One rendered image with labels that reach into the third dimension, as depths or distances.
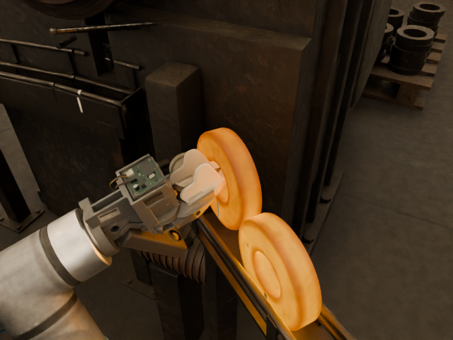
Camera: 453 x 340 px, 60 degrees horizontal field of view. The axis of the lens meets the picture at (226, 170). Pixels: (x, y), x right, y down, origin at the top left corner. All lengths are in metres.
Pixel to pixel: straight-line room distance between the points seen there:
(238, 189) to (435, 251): 1.21
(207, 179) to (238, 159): 0.05
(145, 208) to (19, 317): 0.20
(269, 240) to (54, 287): 0.28
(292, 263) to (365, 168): 1.45
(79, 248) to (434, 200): 1.56
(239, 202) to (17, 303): 0.30
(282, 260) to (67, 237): 0.27
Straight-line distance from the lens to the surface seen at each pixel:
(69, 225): 0.54
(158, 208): 0.54
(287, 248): 0.48
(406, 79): 2.39
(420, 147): 2.13
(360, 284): 1.46
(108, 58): 1.02
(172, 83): 0.78
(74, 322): 0.58
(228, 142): 0.54
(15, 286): 0.56
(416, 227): 1.71
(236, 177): 0.52
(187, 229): 0.84
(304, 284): 0.48
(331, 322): 0.54
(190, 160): 0.56
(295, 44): 0.76
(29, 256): 0.55
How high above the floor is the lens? 1.17
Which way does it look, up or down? 41 degrees down
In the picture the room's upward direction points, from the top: straight up
